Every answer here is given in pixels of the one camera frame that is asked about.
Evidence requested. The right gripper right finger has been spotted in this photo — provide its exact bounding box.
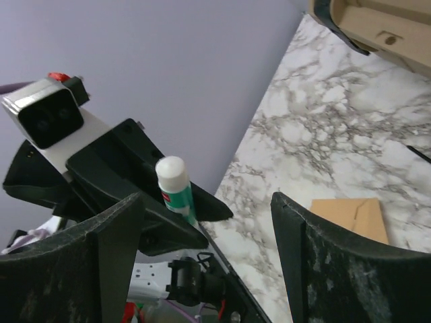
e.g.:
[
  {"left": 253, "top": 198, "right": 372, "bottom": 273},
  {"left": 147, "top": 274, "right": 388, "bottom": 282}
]
[{"left": 271, "top": 192, "right": 430, "bottom": 322}]

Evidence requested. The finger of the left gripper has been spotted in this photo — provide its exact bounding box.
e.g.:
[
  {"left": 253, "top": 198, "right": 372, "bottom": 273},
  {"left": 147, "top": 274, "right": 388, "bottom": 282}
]
[{"left": 109, "top": 118, "right": 233, "bottom": 222}]

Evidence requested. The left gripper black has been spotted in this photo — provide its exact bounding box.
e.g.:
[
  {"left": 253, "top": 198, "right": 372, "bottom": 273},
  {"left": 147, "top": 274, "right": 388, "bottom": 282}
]
[{"left": 1, "top": 75, "right": 209, "bottom": 258}]

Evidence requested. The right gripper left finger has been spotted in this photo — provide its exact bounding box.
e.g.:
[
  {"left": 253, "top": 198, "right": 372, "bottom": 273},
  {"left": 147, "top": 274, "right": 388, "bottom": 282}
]
[{"left": 1, "top": 200, "right": 140, "bottom": 322}]

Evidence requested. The green white glue stick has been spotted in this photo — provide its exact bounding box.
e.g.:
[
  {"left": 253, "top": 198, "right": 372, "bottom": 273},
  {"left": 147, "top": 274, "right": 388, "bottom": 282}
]
[{"left": 155, "top": 156, "right": 198, "bottom": 228}]

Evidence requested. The brown paper envelope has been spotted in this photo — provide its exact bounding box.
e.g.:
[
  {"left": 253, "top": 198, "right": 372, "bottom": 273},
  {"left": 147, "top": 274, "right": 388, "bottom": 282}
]
[{"left": 309, "top": 199, "right": 389, "bottom": 245}]

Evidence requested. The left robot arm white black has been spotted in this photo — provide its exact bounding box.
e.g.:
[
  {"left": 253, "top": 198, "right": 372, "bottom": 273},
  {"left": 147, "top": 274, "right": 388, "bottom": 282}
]
[{"left": 1, "top": 77, "right": 231, "bottom": 322}]

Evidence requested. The tan plastic toolbox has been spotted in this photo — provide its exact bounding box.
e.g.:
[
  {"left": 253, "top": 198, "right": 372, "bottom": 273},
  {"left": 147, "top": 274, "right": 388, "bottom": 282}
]
[{"left": 308, "top": 0, "right": 430, "bottom": 77}]

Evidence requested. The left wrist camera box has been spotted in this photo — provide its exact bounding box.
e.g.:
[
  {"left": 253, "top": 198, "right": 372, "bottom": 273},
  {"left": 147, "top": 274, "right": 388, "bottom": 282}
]
[{"left": 1, "top": 76, "right": 90, "bottom": 149}]

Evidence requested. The orange handled screwdriver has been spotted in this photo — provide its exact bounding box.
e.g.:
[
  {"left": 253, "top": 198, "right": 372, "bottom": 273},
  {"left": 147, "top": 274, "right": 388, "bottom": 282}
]
[{"left": 406, "top": 145, "right": 431, "bottom": 164}]

